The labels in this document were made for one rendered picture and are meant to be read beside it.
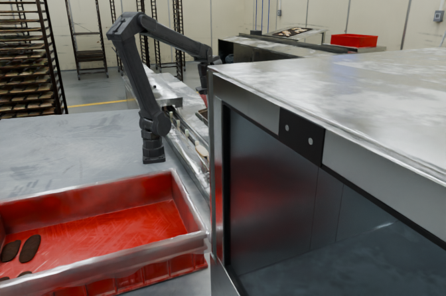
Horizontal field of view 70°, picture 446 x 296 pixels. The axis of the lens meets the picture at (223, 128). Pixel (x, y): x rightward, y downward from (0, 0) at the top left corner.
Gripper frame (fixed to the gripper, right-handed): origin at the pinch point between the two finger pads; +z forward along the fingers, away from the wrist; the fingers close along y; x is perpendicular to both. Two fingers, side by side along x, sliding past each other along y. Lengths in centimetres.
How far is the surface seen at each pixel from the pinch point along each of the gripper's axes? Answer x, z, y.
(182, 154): 30.1, 5.4, 21.1
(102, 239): 65, 5, 49
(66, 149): 0, 3, 65
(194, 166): 40.9, 5.7, 19.2
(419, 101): 120, -38, 13
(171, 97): -29.4, 0.6, 13.7
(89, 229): 59, 5, 53
